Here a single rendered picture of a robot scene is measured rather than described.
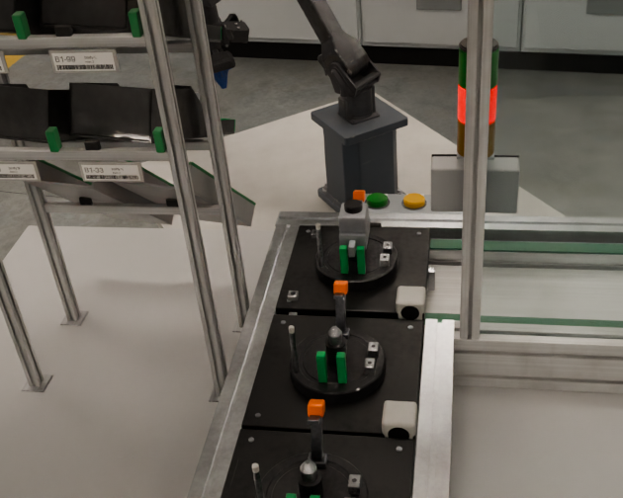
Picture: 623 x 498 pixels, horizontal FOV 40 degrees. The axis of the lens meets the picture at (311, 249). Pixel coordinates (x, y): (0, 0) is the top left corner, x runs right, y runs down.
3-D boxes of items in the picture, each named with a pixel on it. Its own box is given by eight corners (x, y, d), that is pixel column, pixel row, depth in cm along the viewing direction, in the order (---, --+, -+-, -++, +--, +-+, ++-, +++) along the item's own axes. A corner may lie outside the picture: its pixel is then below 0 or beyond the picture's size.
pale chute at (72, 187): (110, 216, 163) (115, 194, 164) (172, 224, 159) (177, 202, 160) (21, 180, 137) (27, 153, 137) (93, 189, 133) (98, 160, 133)
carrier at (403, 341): (274, 323, 140) (266, 261, 133) (424, 329, 136) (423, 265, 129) (242, 436, 121) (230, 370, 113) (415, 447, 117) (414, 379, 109)
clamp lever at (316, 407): (311, 453, 111) (310, 397, 109) (325, 454, 111) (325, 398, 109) (306, 465, 108) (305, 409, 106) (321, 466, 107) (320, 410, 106)
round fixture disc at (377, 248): (321, 241, 154) (321, 231, 153) (400, 242, 152) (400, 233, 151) (310, 290, 143) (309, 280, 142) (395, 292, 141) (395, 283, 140)
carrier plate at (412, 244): (300, 233, 160) (299, 224, 159) (430, 236, 156) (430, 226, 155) (276, 317, 141) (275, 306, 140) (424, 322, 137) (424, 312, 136)
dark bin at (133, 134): (164, 127, 148) (165, 83, 146) (234, 133, 144) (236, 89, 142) (68, 135, 122) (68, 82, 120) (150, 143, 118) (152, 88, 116)
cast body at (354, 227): (344, 227, 147) (341, 193, 143) (370, 228, 147) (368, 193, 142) (338, 257, 141) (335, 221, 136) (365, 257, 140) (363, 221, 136)
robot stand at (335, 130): (374, 174, 193) (370, 92, 182) (410, 203, 182) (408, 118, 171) (316, 195, 188) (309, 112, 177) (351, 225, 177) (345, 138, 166)
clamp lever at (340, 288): (335, 328, 131) (334, 280, 129) (348, 328, 130) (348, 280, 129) (331, 336, 127) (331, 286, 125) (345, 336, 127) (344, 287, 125)
